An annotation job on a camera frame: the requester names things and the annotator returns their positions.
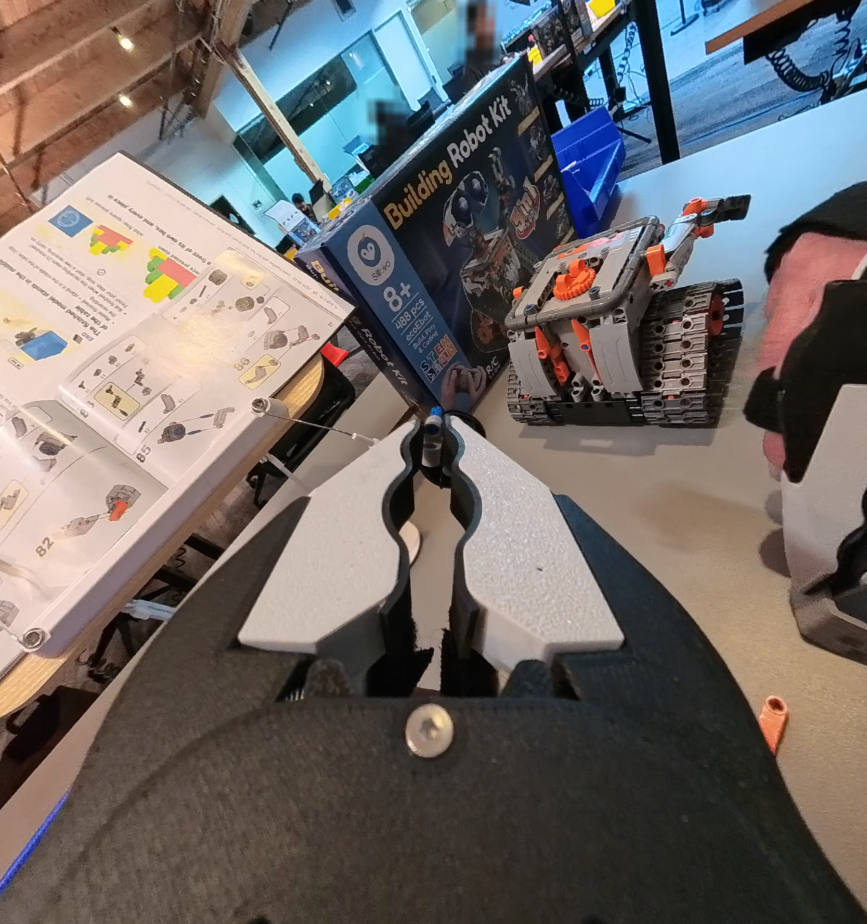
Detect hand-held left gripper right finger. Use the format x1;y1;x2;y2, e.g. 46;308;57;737
442;419;624;677

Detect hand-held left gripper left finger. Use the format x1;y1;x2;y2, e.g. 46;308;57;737
238;422;422;677

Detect black toy wheel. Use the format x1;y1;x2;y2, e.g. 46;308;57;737
416;422;454;488

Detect small orange liftarm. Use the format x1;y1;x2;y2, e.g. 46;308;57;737
758;694;791;756

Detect grey orange tracked toy robot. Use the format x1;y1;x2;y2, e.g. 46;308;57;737
502;195;754;430

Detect white book stand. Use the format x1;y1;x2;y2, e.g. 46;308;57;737
0;354;390;730

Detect open instruction booklet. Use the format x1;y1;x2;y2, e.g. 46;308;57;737
0;152;356;712

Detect blue robot kit box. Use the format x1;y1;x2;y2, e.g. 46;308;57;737
297;56;580;420

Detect blue plastic bin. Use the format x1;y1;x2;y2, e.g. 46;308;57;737
550;106;627;241

